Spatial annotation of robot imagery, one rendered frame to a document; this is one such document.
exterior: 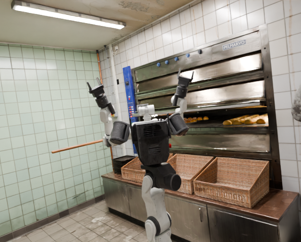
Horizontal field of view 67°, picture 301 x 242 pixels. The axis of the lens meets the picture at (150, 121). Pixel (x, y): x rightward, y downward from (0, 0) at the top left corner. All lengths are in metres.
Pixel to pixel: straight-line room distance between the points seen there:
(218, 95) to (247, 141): 0.56
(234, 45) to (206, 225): 1.76
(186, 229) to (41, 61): 2.97
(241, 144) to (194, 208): 0.80
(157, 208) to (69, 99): 2.55
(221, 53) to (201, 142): 1.02
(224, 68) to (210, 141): 0.82
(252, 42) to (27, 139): 3.04
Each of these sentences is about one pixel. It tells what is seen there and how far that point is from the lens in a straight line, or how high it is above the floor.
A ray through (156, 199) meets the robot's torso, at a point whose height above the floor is 0.82.
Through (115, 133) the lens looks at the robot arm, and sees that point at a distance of 1.59.
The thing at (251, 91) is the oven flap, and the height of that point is 1.52.
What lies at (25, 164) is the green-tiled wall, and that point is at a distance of 3.62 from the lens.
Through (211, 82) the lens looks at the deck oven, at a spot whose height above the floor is 1.67.
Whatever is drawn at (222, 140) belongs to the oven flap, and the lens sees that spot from 2.62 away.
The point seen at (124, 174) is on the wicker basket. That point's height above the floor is 0.64.
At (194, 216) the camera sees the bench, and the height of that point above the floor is 0.39.
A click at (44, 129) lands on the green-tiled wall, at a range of 3.67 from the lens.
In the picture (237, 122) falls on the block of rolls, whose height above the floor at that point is 1.21.
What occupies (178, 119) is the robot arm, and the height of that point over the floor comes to 1.38.
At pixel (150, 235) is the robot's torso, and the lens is 1.85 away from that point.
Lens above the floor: 1.49
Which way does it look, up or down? 3 degrees down
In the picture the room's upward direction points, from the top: 7 degrees counter-clockwise
